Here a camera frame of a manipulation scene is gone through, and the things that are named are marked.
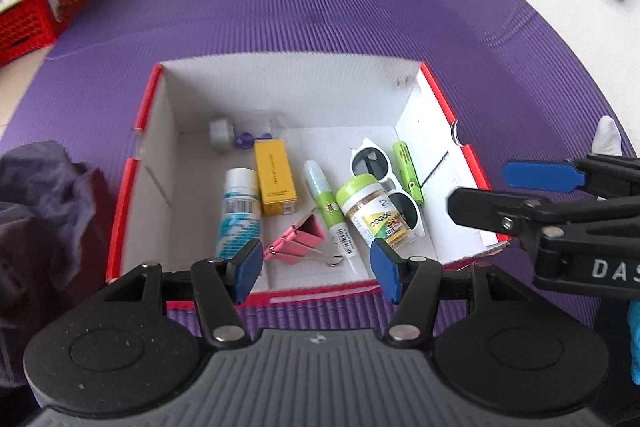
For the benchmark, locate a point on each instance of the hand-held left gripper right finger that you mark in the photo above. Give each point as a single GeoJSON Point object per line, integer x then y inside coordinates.
{"type": "Point", "coordinates": [385, 269]}

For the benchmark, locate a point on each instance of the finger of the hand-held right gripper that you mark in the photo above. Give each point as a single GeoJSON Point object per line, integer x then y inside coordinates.
{"type": "Point", "coordinates": [540, 174]}
{"type": "Point", "coordinates": [485, 207]}

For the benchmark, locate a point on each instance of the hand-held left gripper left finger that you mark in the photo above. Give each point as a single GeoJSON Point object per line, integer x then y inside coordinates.
{"type": "Point", "coordinates": [250, 269]}

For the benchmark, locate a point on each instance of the pink binder clip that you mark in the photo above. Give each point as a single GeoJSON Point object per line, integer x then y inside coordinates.
{"type": "Point", "coordinates": [300, 239]}

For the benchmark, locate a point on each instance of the white and blue tube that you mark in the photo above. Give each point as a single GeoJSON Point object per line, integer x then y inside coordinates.
{"type": "Point", "coordinates": [237, 212]}

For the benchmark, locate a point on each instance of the green-lidded toothpick jar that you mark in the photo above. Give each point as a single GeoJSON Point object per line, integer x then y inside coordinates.
{"type": "Point", "coordinates": [372, 212]}

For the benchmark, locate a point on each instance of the small yellow box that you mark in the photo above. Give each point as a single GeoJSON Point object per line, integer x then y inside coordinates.
{"type": "Point", "coordinates": [274, 177]}

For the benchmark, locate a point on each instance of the white sunglasses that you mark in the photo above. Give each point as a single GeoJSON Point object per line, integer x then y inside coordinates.
{"type": "Point", "coordinates": [372, 164]}

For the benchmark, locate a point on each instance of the red cardboard box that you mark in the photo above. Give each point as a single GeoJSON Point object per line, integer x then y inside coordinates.
{"type": "Point", "coordinates": [300, 107]}

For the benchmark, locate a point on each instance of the white sock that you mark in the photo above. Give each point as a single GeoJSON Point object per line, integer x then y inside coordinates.
{"type": "Point", "coordinates": [607, 137]}

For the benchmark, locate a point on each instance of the green and white glue pen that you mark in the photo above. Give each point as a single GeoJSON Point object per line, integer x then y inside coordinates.
{"type": "Point", "coordinates": [327, 207]}

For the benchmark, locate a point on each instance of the green rectangular case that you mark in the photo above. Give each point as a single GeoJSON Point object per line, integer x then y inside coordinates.
{"type": "Point", "coordinates": [407, 172]}

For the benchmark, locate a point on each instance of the small purple toy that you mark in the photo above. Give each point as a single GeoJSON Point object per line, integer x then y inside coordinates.
{"type": "Point", "coordinates": [246, 140]}

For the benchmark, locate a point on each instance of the grey tape roll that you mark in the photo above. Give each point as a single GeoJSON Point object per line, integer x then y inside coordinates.
{"type": "Point", "coordinates": [221, 134]}

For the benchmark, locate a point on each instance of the dark purple cloth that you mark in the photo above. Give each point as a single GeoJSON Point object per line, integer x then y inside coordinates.
{"type": "Point", "coordinates": [45, 227]}

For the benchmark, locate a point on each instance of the purple ribbed mat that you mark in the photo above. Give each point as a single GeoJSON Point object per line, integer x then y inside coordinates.
{"type": "Point", "coordinates": [300, 7]}

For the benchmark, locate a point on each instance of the red plastic crate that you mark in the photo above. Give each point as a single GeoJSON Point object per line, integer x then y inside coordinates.
{"type": "Point", "coordinates": [30, 22]}

